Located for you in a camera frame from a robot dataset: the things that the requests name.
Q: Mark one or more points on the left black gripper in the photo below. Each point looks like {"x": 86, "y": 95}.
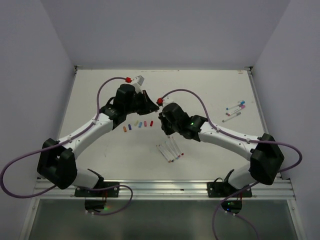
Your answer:
{"x": 149, "y": 106}

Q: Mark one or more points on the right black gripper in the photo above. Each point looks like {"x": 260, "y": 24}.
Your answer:
{"x": 163, "y": 117}

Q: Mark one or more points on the red capped marker pen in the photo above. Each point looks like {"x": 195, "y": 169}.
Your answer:
{"x": 177, "y": 147}

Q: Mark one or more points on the pink capped marker pen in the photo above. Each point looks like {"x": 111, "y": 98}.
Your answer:
{"x": 177, "y": 152}

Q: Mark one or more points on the light blue capped marker pen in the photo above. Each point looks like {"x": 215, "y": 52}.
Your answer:
{"x": 172, "y": 150}

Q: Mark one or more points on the orange marker pen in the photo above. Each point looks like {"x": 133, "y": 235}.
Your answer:
{"x": 163, "y": 153}

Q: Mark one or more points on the grey marker pen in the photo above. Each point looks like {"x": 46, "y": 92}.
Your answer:
{"x": 231, "y": 117}

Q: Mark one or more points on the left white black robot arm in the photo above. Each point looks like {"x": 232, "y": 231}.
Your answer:
{"x": 57, "y": 162}

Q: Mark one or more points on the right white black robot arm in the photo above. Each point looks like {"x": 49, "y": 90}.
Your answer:
{"x": 263, "y": 155}

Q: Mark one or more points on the right controller box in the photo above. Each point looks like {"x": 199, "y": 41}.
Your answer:
{"x": 232, "y": 206}

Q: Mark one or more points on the controller box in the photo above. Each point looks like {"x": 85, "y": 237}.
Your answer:
{"x": 232, "y": 206}
{"x": 96, "y": 207}

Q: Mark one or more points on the left controller box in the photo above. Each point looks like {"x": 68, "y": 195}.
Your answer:
{"x": 96, "y": 207}

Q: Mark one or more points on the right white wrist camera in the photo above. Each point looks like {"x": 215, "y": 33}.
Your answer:
{"x": 166, "y": 101}

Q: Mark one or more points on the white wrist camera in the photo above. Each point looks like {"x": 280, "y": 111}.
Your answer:
{"x": 137, "y": 82}
{"x": 166, "y": 101}

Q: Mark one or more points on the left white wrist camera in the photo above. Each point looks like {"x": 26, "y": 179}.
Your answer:
{"x": 137, "y": 82}

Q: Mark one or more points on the aluminium mounting rail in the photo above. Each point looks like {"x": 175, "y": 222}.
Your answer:
{"x": 173, "y": 190}

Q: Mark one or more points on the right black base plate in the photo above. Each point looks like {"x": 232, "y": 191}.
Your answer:
{"x": 219, "y": 188}

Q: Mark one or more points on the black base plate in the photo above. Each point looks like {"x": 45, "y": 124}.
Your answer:
{"x": 107, "y": 189}
{"x": 219, "y": 188}

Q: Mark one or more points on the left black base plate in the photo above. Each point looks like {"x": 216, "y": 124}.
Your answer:
{"x": 107, "y": 189}

